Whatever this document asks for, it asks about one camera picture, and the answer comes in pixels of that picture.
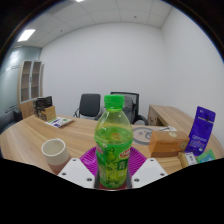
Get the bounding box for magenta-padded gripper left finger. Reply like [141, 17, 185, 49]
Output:
[57, 147, 100, 190]

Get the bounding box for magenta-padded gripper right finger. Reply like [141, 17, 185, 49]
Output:
[125, 147, 168, 190]

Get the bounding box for green drink bottle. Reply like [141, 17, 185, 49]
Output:
[93, 94, 134, 190]

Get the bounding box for white and brown cup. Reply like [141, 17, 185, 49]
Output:
[40, 137, 72, 175]

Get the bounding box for white printed leaflet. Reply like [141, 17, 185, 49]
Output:
[45, 116, 75, 129]

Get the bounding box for wooden side desk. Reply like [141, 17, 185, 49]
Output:
[147, 104, 201, 136]

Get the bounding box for tan cardboard box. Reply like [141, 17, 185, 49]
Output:
[41, 105, 57, 122]

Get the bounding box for purple package bag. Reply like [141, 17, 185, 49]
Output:
[184, 105, 217, 157]

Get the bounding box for grey mesh office chair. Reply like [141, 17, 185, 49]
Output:
[96, 91, 149, 126]

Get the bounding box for black office chair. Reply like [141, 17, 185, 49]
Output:
[73, 93, 102, 120]

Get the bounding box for dark brown box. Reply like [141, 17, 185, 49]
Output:
[33, 99, 43, 118]

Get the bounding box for black sofa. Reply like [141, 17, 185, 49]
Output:
[0, 107, 24, 134]

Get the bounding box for wooden shelf cabinet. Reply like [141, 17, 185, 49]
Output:
[17, 59, 45, 119]

